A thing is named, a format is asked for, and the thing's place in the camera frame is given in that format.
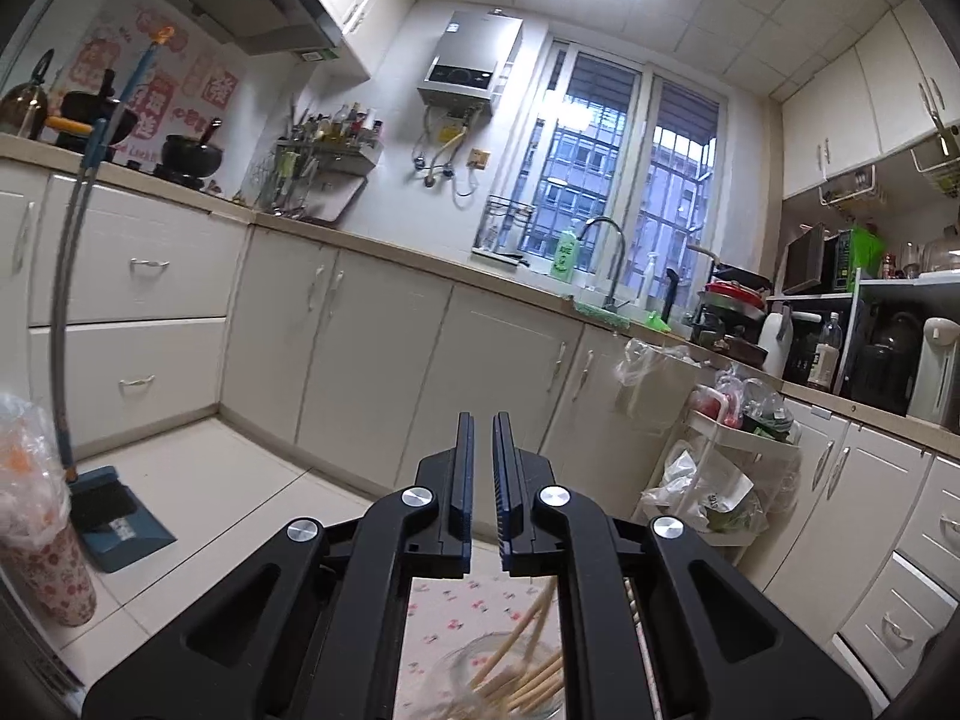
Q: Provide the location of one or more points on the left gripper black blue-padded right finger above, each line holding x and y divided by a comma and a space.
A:
655, 622

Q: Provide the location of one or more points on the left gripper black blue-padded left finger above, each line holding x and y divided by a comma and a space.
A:
311, 625

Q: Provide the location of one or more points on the clear glass jar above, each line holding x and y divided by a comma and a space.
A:
447, 693

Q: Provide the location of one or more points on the cherry print tablecloth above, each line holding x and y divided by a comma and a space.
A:
443, 616

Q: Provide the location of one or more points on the white rolling storage cart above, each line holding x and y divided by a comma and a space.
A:
731, 464

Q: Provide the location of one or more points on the blue dustpan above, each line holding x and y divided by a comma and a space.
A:
114, 526

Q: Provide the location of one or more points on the floral trash bin with bag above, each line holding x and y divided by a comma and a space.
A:
37, 535

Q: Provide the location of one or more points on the white electric kettle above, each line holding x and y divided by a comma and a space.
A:
935, 392

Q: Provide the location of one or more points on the microwave oven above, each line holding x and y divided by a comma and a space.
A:
818, 262

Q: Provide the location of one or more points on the green dish soap bottle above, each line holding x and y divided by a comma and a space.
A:
565, 257

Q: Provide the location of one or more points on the black wok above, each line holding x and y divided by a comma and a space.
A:
191, 160

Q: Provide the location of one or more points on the wall utensil rack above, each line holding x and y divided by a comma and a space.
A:
320, 164

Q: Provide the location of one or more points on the white wall water heater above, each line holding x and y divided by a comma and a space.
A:
472, 61

